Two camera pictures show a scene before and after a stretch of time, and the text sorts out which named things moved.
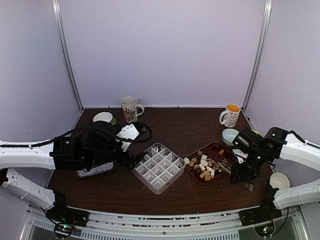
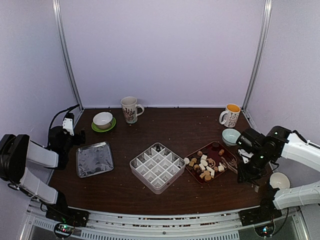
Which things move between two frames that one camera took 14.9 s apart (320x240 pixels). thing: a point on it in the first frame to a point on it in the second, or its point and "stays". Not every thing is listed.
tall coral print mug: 130,108 stays
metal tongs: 227,169 to 232,166
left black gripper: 125,161 to 78,141
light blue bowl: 228,135 stays
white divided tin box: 158,168 stays
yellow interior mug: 229,117 stays
